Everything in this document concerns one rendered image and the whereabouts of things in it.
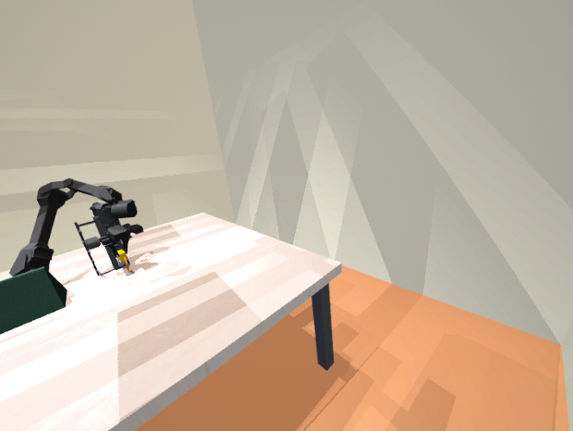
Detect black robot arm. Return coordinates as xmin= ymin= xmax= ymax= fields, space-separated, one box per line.
xmin=9 ymin=179 xmax=137 ymax=276

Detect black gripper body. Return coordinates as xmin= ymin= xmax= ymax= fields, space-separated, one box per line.
xmin=84 ymin=218 xmax=144 ymax=250

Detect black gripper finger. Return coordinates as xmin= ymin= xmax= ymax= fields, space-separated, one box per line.
xmin=121 ymin=236 xmax=132 ymax=253
xmin=101 ymin=242 xmax=119 ymax=257

